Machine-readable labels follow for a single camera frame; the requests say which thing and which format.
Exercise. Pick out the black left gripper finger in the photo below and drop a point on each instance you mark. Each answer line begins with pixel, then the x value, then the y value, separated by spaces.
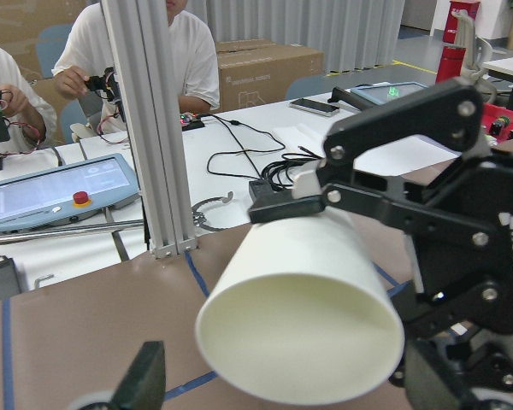
pixel 143 386

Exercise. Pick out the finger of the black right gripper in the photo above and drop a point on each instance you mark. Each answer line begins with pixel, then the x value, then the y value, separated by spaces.
pixel 449 113

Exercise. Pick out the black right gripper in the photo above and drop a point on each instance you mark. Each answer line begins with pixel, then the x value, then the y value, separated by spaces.
pixel 458 312

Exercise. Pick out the white cup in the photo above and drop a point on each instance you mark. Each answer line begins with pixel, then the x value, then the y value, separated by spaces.
pixel 300 316

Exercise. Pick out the black smartphone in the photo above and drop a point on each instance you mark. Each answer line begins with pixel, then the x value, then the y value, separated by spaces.
pixel 314 107

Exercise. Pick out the cardboard box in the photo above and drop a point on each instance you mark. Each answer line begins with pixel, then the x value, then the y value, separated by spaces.
pixel 259 71

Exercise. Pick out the blue teach pendant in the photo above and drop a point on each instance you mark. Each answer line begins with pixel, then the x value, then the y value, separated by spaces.
pixel 66 194

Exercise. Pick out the person in white shirt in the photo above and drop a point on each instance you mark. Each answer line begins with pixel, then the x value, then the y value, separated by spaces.
pixel 185 46

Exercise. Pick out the aluminium frame post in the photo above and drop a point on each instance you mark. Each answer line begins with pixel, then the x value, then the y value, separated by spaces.
pixel 153 126

